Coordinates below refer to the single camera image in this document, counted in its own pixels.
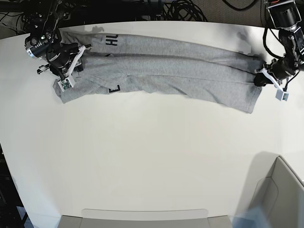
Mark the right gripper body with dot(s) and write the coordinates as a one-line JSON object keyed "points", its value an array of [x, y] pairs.
{"points": [[60, 58]]}

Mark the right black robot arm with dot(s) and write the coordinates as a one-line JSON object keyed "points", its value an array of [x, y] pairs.
{"points": [[45, 41]]}

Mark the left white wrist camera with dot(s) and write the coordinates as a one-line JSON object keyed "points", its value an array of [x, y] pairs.
{"points": [[282, 95]]}

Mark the grey cardboard box right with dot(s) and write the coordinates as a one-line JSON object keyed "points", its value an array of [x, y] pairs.
{"points": [[278, 200]]}

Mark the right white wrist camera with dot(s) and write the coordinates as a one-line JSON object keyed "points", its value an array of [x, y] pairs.
{"points": [[67, 83]]}

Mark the grey cardboard box bottom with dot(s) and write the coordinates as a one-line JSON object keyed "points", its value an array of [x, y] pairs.
{"points": [[96, 218]]}

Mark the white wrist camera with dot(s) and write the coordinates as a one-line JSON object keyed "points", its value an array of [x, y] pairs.
{"points": [[67, 83], [282, 95]]}

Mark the grey cardboard box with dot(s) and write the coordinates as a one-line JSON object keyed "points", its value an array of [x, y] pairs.
{"points": [[96, 218], [278, 200]]}

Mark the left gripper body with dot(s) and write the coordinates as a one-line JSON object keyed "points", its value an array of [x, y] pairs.
{"points": [[279, 70]]}

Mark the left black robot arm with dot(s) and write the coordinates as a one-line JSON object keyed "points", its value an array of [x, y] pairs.
{"points": [[285, 17]]}

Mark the grey T-shirt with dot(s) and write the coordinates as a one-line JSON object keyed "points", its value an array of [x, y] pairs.
{"points": [[128, 63]]}

